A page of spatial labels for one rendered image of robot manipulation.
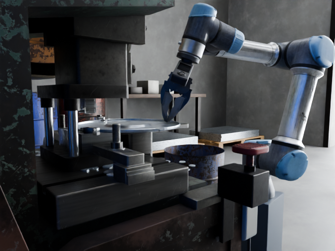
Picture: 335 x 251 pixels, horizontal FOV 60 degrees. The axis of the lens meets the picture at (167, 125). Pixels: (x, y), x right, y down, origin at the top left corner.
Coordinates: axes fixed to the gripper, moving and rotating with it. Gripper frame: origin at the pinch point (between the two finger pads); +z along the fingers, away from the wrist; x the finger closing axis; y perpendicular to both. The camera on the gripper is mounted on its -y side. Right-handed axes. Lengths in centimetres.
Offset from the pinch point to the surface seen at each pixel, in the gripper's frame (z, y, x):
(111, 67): -8.9, -20.6, 15.6
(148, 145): 7.9, -10.3, 2.0
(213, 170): 31, 94, -36
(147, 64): -33, 397, 71
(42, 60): -4.0, 6.8, 45.6
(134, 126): 3.4, -14.6, 6.8
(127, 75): -8.5, -17.4, 12.1
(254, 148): -3.0, -29.5, -19.7
